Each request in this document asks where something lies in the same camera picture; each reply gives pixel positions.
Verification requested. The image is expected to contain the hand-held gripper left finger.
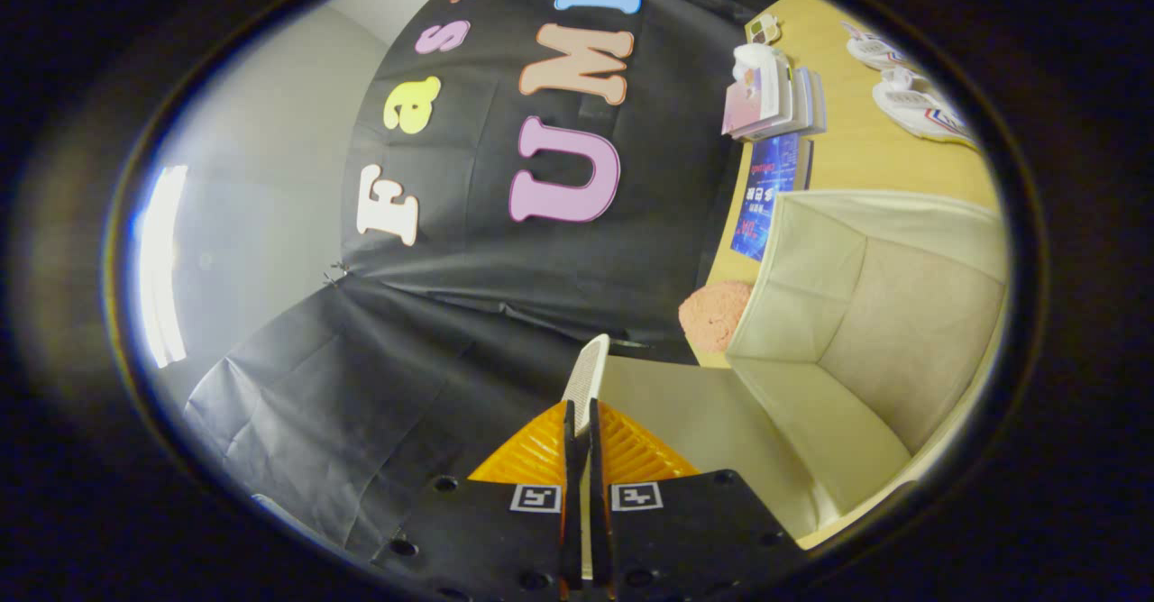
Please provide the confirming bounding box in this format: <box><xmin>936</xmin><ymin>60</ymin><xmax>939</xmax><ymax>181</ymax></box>
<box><xmin>371</xmin><ymin>399</ymin><xmax>584</xmax><ymax>601</ymax></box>

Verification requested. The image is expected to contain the orange fuzzy sponge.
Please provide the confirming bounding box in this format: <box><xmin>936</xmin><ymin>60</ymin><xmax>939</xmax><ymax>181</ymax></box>
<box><xmin>678</xmin><ymin>279</ymin><xmax>756</xmax><ymax>354</ymax></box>

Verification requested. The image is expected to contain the beige fabric storage box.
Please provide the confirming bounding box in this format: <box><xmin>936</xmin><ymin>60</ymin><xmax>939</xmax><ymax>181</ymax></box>
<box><xmin>561</xmin><ymin>189</ymin><xmax>1011</xmax><ymax>580</ymax></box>

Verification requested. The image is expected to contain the pink cover book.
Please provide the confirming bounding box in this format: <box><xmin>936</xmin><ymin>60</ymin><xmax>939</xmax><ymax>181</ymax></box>
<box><xmin>720</xmin><ymin>66</ymin><xmax>787</xmax><ymax>141</ymax></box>

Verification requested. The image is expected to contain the white paperback book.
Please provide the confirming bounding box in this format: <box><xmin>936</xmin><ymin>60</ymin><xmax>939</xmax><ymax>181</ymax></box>
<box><xmin>783</xmin><ymin>68</ymin><xmax>817</xmax><ymax>137</ymax></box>

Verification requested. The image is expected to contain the white plush ball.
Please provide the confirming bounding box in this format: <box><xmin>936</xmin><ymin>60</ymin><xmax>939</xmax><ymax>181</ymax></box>
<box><xmin>732</xmin><ymin>41</ymin><xmax>792</xmax><ymax>85</ymax></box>

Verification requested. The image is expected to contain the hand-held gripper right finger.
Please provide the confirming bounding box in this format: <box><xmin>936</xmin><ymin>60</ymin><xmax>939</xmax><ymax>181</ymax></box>
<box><xmin>589</xmin><ymin>397</ymin><xmax>805</xmax><ymax>601</ymax></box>

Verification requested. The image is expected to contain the blue cover book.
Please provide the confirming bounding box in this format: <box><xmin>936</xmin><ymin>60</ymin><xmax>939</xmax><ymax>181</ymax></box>
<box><xmin>728</xmin><ymin>132</ymin><xmax>815</xmax><ymax>263</ymax></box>

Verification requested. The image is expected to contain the black backdrop cloth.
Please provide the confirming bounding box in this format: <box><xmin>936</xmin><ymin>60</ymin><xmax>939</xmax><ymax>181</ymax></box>
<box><xmin>180</xmin><ymin>0</ymin><xmax>785</xmax><ymax>562</ymax></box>

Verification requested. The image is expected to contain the white canvas shoe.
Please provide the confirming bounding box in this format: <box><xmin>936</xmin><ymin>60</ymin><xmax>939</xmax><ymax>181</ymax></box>
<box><xmin>841</xmin><ymin>23</ymin><xmax>913</xmax><ymax>73</ymax></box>
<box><xmin>872</xmin><ymin>68</ymin><xmax>982</xmax><ymax>151</ymax></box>

